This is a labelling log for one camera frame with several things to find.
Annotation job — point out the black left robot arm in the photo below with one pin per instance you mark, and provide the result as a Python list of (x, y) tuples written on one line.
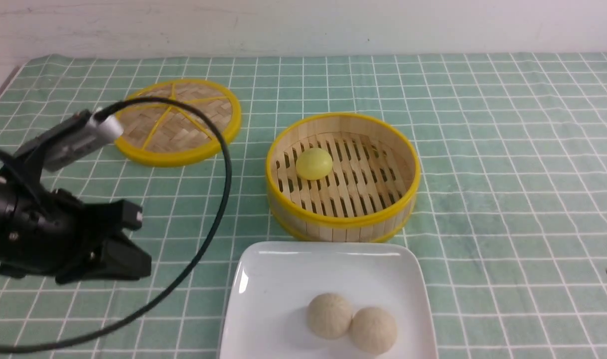
[(78, 242)]

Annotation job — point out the yellow bamboo steamer lid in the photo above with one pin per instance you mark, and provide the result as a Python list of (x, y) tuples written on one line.
[(161, 135)]

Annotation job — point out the white steamed bun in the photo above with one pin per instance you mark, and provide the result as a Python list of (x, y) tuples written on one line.
[(373, 330)]

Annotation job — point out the beige steamed bun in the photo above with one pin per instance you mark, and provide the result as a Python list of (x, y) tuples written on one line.
[(329, 316)]

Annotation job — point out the green checkered tablecloth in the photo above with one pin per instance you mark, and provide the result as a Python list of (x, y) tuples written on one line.
[(510, 226)]

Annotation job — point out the white square plate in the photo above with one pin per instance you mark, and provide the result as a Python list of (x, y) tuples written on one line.
[(276, 280)]

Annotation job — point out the yellow steamed bun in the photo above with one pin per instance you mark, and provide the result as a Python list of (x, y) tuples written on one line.
[(314, 164)]

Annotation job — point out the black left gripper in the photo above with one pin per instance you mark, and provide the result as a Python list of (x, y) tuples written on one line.
[(74, 243)]

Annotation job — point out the yellow bamboo steamer basket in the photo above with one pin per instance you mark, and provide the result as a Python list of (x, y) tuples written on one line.
[(368, 196)]

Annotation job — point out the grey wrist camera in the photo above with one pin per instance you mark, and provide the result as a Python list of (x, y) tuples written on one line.
[(71, 140)]

